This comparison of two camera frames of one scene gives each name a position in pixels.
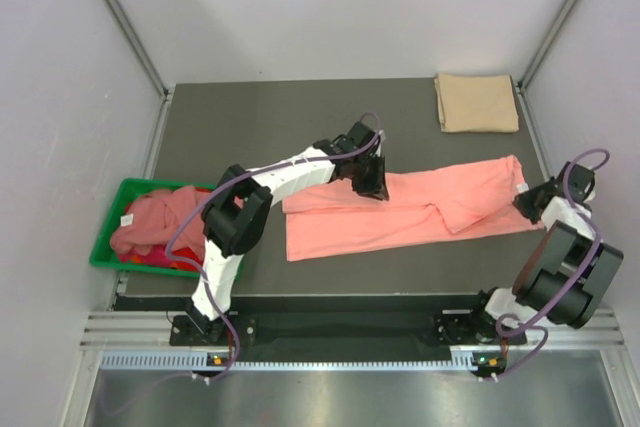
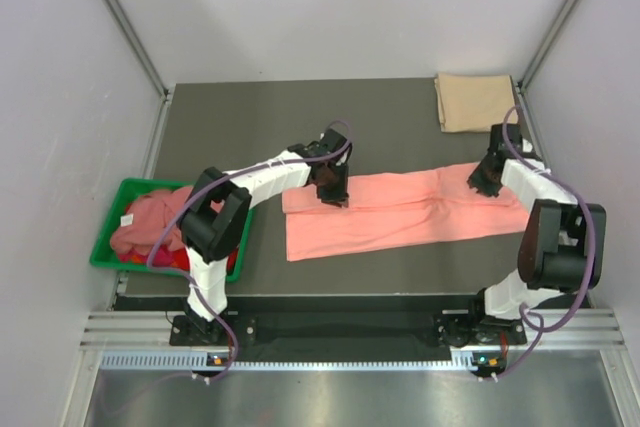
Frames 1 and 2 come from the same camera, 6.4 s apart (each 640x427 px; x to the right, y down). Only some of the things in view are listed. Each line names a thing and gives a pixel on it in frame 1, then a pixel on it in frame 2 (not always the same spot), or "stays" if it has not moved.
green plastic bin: x=103 y=253 stays
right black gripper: x=522 y=201 -> x=477 y=181
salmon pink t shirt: x=424 y=205 stays
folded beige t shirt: x=476 y=103 stays
